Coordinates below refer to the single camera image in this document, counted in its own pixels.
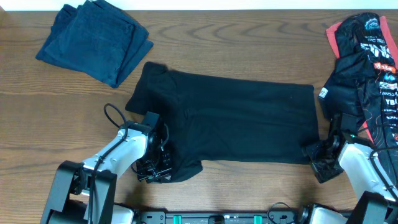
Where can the folded navy blue cloth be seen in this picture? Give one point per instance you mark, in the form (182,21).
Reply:
(98,39)

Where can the black t-shirt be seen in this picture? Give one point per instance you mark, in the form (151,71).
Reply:
(224,119)

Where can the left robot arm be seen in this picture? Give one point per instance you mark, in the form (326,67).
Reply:
(84,192)

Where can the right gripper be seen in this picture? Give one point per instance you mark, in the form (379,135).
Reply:
(322,175)

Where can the red cloth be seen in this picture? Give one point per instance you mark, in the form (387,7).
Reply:
(332,34)

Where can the black mounting rail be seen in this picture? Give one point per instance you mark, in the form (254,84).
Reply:
(277,217)

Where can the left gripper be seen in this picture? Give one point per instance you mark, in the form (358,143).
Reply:
(161,177)

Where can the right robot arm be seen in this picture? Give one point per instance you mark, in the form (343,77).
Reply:
(345,152)

